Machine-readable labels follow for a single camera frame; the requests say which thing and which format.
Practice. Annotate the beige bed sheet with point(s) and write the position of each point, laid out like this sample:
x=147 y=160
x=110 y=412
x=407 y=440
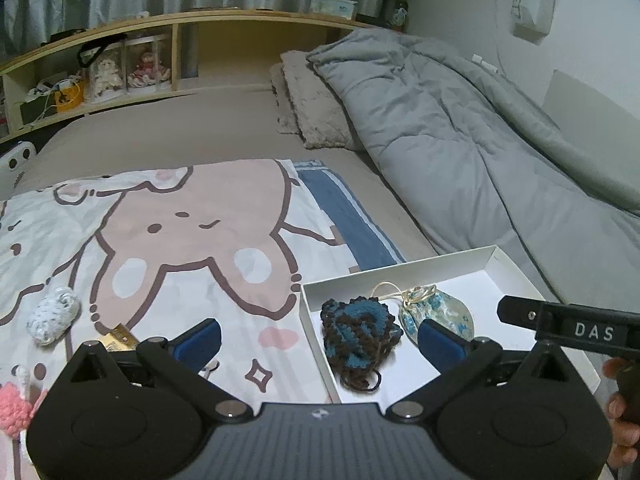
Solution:
x=175 y=130

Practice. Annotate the yellow tissue pack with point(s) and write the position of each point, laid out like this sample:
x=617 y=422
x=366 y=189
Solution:
x=117 y=337

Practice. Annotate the white crochet pouch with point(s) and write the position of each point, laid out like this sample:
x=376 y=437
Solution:
x=50 y=315

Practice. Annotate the grey duvet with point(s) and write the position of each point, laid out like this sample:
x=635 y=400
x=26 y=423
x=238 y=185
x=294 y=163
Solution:
x=450 y=135

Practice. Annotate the white appliance with two holes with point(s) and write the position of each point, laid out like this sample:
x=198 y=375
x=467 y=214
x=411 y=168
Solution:
x=17 y=157

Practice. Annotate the white wall clip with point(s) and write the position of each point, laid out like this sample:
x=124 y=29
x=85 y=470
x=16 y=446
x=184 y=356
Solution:
x=485 y=63

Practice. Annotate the blue and brown crochet pouch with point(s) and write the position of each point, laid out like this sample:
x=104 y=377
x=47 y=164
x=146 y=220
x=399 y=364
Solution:
x=355 y=330

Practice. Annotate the wooden headboard shelf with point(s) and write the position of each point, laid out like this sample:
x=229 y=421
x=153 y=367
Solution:
x=225 y=45

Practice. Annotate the cartoon printed blanket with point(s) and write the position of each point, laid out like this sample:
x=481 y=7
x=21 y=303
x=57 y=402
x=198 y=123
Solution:
x=200 y=200

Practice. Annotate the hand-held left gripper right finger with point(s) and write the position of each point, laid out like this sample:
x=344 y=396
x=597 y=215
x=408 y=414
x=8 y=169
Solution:
x=440 y=342

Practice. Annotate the person's right hand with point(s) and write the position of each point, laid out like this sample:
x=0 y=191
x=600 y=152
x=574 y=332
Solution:
x=625 y=437

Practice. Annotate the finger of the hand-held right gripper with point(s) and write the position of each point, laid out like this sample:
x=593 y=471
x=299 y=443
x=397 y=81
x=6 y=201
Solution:
x=520 y=312

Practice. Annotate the white cardboard box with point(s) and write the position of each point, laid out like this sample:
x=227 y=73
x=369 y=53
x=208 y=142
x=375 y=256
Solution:
x=480 y=272

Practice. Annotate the tissue box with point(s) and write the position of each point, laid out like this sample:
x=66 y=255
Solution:
x=334 y=7

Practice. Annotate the doll in red dress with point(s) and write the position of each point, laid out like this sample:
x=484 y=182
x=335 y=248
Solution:
x=147 y=70

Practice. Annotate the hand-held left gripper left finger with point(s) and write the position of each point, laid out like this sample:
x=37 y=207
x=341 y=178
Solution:
x=197 y=342

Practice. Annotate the fluffy beige pillow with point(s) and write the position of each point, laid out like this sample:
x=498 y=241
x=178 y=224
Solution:
x=279 y=95
x=315 y=110

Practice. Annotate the pink crochet toy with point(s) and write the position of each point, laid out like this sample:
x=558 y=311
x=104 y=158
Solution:
x=12 y=402

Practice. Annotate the glass bottle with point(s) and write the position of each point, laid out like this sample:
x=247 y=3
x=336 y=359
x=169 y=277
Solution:
x=399 y=12

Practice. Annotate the yellow bag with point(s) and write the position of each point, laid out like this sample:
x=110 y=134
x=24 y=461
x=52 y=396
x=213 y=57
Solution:
x=67 y=97

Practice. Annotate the dark green box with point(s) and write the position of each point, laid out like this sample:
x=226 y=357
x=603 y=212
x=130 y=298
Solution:
x=37 y=112

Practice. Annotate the doll in white dress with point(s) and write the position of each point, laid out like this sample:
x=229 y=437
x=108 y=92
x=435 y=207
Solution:
x=107 y=75

